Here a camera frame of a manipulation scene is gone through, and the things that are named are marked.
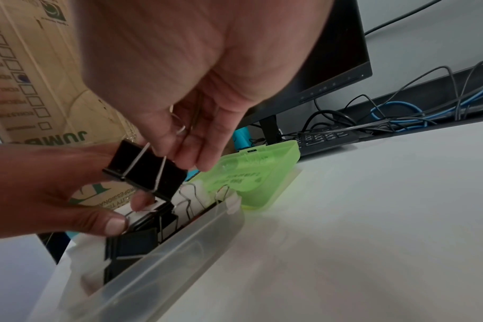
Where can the person's left hand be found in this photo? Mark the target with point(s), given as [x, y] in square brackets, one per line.
[38, 188]

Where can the person's right hand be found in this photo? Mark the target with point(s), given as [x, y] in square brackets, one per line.
[193, 63]

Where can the brown cardboard box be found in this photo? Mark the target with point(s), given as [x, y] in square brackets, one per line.
[38, 78]

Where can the black computer monitor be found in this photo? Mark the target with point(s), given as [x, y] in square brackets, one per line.
[333, 56]

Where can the black keyboard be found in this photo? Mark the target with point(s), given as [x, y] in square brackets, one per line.
[329, 138]

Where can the white desk divider panel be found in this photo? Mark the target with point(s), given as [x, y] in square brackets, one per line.
[424, 47]

